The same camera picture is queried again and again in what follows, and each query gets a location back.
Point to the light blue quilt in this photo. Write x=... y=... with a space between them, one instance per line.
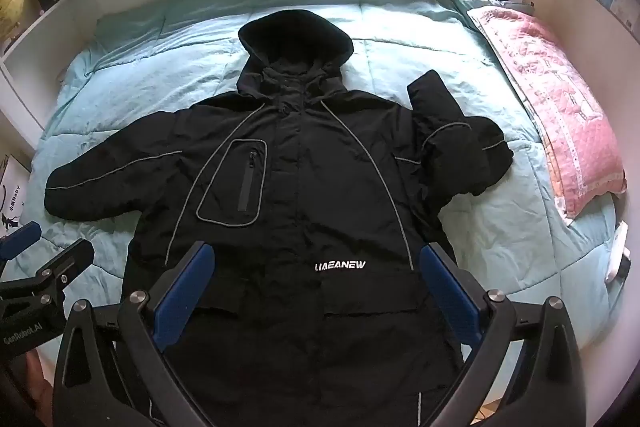
x=150 y=72

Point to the white bag with print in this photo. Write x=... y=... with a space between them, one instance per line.
x=12 y=202

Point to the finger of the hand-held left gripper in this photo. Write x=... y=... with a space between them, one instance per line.
x=60 y=269
x=20 y=239

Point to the yellow globe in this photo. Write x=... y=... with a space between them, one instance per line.
x=10 y=12

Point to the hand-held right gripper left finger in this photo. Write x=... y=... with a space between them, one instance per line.
x=184 y=289

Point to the white device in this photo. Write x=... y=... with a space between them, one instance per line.
x=617 y=252

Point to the pink quilted pillow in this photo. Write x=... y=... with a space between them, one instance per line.
x=555 y=102

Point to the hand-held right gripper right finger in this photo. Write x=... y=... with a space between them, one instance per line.
x=447 y=289

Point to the black hooded jacket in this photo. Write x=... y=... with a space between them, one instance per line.
x=300 y=187

